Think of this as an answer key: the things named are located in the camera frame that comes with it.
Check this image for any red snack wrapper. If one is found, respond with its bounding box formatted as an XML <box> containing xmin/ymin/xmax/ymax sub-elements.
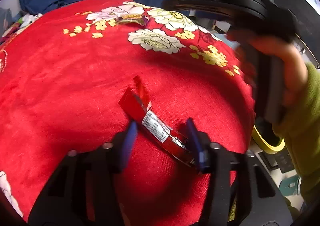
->
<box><xmin>119</xmin><ymin>75</ymin><xmax>195</xmax><ymax>167</ymax></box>

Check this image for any red floral blanket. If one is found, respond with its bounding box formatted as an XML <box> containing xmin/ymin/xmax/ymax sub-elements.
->
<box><xmin>1</xmin><ymin>0</ymin><xmax>254</xmax><ymax>219</ymax></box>

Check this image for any green sleeve forearm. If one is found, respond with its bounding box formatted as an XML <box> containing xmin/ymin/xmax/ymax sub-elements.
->
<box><xmin>273</xmin><ymin>63</ymin><xmax>319</xmax><ymax>204</ymax></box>

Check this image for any black wall television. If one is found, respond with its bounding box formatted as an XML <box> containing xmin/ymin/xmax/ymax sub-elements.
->
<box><xmin>274</xmin><ymin>0</ymin><xmax>319</xmax><ymax>69</ymax></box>

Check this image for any purple gold candy wrapper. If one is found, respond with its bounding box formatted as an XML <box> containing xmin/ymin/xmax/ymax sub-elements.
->
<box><xmin>116</xmin><ymin>14</ymin><xmax>149</xmax><ymax>26</ymax></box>

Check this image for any person's right hand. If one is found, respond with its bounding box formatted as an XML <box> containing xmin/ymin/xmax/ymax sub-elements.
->
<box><xmin>226</xmin><ymin>28</ymin><xmax>309</xmax><ymax>109</ymax></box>

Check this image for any yellow rimmed trash bin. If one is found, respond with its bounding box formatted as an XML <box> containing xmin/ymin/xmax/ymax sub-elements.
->
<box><xmin>252</xmin><ymin>118</ymin><xmax>285</xmax><ymax>154</ymax></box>

